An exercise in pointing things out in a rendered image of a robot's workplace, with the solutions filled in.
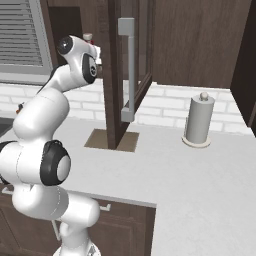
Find dark wood cabinet door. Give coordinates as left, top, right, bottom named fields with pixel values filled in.
left=101, top=0, right=155, bottom=151
left=229, top=0, right=256, bottom=128

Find dark sink basin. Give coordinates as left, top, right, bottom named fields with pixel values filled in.
left=0, top=116, right=15, bottom=138

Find brown flat cutting board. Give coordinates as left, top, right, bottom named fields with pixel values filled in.
left=83, top=128, right=141, bottom=154

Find grey window blinds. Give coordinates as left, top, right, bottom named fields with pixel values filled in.
left=0, top=0, right=54, bottom=76

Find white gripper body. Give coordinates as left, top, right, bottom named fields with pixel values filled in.
left=94, top=45, right=103, bottom=67

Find white drawer handle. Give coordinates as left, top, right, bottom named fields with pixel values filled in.
left=0, top=185, right=15, bottom=195
left=98, top=202, right=112, bottom=212

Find dark wood wall cabinet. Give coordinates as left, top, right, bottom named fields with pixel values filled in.
left=152, top=0, right=253, bottom=90

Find dark wood base cabinet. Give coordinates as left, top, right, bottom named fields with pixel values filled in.
left=0, top=184, right=157, bottom=256

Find grey cabinet door handle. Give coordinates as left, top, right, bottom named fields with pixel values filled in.
left=117, top=17, right=136, bottom=123

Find white base cabinet door handle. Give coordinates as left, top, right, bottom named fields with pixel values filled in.
left=51, top=219, right=63, bottom=242

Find grey paper towel holder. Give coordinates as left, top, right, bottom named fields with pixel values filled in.
left=181, top=92, right=216, bottom=149

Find white capped red bottle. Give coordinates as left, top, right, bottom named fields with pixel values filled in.
left=82, top=32, right=97, bottom=47

